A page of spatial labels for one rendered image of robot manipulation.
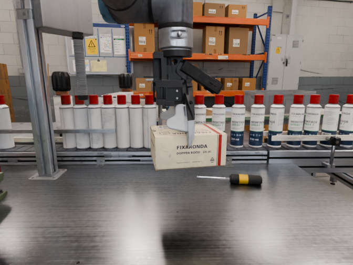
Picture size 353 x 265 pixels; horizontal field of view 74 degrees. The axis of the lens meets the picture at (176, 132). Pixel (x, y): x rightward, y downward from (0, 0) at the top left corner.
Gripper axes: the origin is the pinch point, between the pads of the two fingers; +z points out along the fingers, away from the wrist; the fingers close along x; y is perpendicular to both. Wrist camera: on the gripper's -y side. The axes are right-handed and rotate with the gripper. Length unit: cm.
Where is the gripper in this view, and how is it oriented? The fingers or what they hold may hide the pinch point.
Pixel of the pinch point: (185, 138)
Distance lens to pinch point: 57.1
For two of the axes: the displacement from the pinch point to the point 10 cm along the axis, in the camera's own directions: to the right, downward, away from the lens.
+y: -9.8, 0.5, -1.8
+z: 0.1, 9.7, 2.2
